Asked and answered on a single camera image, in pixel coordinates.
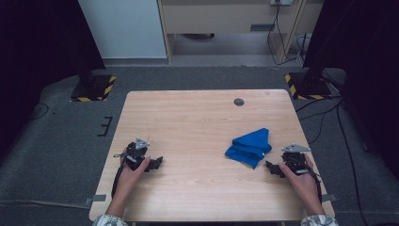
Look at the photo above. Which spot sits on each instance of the blue cloth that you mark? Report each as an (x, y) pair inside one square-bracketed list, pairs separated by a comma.
[(249, 147)]

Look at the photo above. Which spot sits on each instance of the person's right hand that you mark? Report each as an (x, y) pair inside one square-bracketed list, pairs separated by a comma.
[(302, 185)]

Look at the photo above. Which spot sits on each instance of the grey round table grommet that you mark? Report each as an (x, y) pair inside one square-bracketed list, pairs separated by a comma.
[(239, 102)]

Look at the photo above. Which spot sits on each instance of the dark curtain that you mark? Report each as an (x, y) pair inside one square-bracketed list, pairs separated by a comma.
[(37, 47), (367, 62)]

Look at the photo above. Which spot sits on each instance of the black floor tape mark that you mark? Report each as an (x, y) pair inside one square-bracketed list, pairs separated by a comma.
[(106, 127)]

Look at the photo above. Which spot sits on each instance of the white panel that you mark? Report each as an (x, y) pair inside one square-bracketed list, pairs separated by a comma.
[(125, 28)]

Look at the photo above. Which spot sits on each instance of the light wooden cabinet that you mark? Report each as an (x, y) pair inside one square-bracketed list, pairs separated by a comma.
[(219, 17)]

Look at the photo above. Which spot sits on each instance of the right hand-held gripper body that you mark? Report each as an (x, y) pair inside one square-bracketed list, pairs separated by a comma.
[(295, 158)]

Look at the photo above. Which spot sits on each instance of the white power strip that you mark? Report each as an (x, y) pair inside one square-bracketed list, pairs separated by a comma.
[(281, 2)]

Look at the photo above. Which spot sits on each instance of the grey tape piece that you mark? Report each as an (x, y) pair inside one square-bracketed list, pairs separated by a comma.
[(95, 198), (331, 197)]

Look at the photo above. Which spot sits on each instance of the black stand with striped base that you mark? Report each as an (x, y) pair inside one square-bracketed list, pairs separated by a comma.
[(309, 88), (92, 89)]

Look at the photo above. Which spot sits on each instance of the person's left hand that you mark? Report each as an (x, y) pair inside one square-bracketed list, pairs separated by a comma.
[(130, 180)]

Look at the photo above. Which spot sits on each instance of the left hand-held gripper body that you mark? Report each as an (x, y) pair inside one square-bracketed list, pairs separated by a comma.
[(137, 153)]

